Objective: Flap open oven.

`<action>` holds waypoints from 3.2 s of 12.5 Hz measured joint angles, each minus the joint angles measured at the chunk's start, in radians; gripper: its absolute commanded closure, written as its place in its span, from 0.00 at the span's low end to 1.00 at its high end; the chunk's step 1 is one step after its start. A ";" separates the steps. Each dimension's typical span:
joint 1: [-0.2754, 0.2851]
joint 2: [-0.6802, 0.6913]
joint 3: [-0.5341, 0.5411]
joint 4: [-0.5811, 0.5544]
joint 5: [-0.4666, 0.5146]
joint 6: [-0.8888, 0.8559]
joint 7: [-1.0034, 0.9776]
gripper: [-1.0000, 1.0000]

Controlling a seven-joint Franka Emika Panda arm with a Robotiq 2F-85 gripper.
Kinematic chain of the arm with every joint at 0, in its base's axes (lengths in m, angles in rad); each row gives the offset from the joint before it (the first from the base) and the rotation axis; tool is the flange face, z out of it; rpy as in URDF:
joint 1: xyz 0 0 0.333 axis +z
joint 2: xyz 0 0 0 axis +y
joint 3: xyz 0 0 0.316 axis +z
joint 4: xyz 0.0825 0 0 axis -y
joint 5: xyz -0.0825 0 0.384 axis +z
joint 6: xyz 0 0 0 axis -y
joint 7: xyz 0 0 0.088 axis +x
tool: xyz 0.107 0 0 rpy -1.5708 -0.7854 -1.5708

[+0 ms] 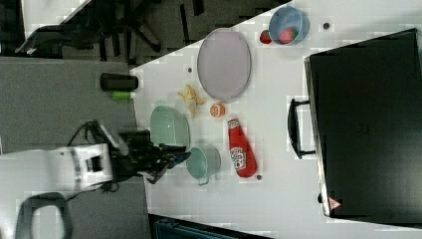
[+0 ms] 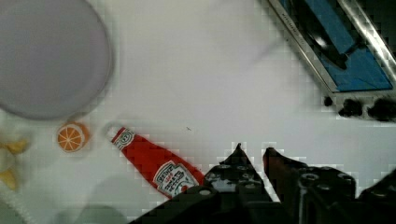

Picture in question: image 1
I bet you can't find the red ketchup bottle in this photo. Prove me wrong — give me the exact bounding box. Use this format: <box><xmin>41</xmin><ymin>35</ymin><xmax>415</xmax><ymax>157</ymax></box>
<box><xmin>227</xmin><ymin>114</ymin><xmax>257</xmax><ymax>178</ymax></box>

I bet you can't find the green object at edge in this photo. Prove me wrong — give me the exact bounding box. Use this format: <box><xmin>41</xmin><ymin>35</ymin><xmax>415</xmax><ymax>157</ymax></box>
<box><xmin>111</xmin><ymin>92</ymin><xmax>135</xmax><ymax>101</ymax></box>

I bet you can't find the blue bowl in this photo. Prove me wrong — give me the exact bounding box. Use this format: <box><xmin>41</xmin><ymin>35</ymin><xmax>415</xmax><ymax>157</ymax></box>
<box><xmin>269</xmin><ymin>6</ymin><xmax>310</xmax><ymax>46</ymax></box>

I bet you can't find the oven door with black handle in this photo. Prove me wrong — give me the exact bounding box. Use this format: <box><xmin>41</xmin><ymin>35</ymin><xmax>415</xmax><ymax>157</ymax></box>
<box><xmin>288</xmin><ymin>99</ymin><xmax>316</xmax><ymax>158</ymax></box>

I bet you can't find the orange slice toy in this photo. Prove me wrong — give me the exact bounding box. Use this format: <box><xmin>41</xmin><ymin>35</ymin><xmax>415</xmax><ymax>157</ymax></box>
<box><xmin>210</xmin><ymin>104</ymin><xmax>226</xmax><ymax>118</ymax></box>

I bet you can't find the black cylinder container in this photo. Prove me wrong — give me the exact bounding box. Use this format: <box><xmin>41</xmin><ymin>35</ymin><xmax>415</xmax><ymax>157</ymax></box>
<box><xmin>100</xmin><ymin>73</ymin><xmax>139</xmax><ymax>92</ymax></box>

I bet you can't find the yellow peeled banana toy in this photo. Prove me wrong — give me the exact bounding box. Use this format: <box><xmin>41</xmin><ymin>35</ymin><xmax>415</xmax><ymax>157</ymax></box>
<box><xmin>177</xmin><ymin>85</ymin><xmax>205</xmax><ymax>118</ymax></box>

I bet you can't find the silver black toaster oven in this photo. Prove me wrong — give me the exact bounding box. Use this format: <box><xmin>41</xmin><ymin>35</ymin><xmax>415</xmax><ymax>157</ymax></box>
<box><xmin>305</xmin><ymin>29</ymin><xmax>422</xmax><ymax>228</ymax></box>

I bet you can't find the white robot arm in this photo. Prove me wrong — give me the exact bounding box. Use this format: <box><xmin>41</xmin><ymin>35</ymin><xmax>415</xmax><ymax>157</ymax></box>
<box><xmin>1</xmin><ymin>130</ymin><xmax>190</xmax><ymax>239</ymax></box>

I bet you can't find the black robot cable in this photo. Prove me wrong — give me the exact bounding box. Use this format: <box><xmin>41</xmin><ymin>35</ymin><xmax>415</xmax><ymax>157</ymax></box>
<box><xmin>68</xmin><ymin>119</ymin><xmax>110</xmax><ymax>147</ymax></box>

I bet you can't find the black office chair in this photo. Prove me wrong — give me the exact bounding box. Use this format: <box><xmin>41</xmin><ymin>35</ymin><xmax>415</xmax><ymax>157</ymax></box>
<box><xmin>14</xmin><ymin>0</ymin><xmax>207</xmax><ymax>63</ymax></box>

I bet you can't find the lilac oval plate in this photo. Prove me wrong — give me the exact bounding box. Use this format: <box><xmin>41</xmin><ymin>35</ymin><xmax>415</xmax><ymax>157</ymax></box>
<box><xmin>197</xmin><ymin>28</ymin><xmax>251</xmax><ymax>103</ymax></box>

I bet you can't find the red strawberry on table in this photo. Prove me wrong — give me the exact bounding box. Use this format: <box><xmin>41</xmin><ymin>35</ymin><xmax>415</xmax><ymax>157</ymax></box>
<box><xmin>260</xmin><ymin>30</ymin><xmax>272</xmax><ymax>44</ymax></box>

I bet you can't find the green oval colander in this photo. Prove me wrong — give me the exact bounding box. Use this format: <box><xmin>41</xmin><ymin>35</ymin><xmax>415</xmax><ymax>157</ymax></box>
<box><xmin>150</xmin><ymin>101</ymin><xmax>190</xmax><ymax>148</ymax></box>

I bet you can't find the green cup with handle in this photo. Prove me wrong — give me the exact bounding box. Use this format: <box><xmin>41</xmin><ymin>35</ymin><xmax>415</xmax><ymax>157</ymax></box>
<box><xmin>186</xmin><ymin>144</ymin><xmax>221</xmax><ymax>186</ymax></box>

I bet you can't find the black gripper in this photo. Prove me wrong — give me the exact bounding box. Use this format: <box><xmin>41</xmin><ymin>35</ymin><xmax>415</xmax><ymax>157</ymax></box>
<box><xmin>111</xmin><ymin>129</ymin><xmax>191</xmax><ymax>183</ymax></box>

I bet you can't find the red strawberry in bowl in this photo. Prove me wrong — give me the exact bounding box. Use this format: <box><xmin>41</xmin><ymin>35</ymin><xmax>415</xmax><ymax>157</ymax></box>
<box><xmin>279</xmin><ymin>27</ymin><xmax>298</xmax><ymax>45</ymax></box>

